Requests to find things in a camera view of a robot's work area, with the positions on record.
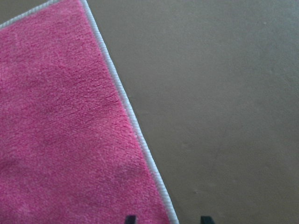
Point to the pink towel with white edge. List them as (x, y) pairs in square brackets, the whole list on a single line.
[(71, 149)]

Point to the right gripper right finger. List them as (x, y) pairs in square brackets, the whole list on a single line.
[(206, 220)]

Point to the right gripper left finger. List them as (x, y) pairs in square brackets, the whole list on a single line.
[(130, 219)]

